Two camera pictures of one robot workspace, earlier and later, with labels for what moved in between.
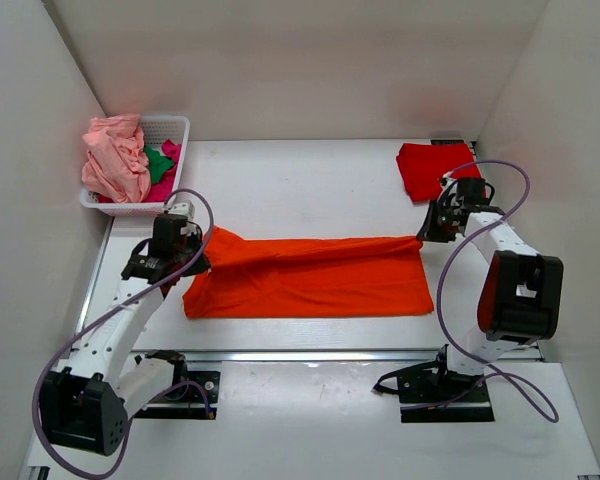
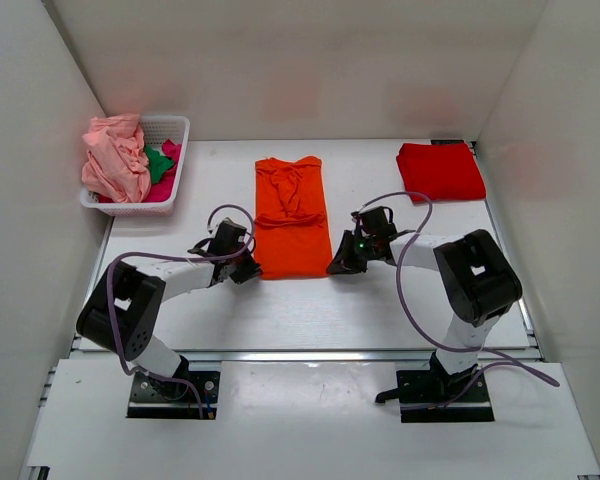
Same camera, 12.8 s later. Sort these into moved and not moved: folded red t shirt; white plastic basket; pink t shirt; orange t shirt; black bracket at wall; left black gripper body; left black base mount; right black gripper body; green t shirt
Moved: orange t shirt; right black gripper body; left black gripper body
Not moved: white plastic basket; folded red t shirt; pink t shirt; left black base mount; green t shirt; black bracket at wall
